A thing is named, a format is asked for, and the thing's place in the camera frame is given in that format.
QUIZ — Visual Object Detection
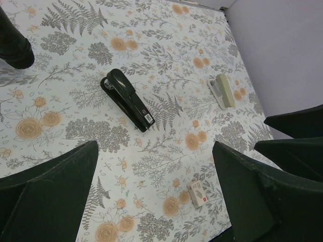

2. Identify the floral patterned table mat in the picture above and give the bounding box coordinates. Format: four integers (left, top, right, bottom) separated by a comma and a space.
1, 1, 272, 241

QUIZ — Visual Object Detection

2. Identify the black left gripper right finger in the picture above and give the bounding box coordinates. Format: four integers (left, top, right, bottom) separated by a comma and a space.
212, 142, 322, 241

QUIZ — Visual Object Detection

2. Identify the small staple box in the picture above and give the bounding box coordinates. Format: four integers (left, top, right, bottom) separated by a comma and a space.
187, 180, 208, 209

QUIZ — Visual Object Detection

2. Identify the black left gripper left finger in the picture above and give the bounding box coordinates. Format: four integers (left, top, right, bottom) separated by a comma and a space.
1, 141, 98, 241

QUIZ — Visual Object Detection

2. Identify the black stapler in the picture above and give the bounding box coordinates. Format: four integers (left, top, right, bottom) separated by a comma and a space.
100, 69, 155, 133

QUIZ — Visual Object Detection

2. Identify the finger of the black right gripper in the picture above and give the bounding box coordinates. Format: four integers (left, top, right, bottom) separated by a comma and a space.
264, 105, 322, 138
254, 137, 322, 180

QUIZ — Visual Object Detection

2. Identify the beige stapler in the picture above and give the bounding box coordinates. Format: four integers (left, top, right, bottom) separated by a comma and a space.
206, 74, 235, 110

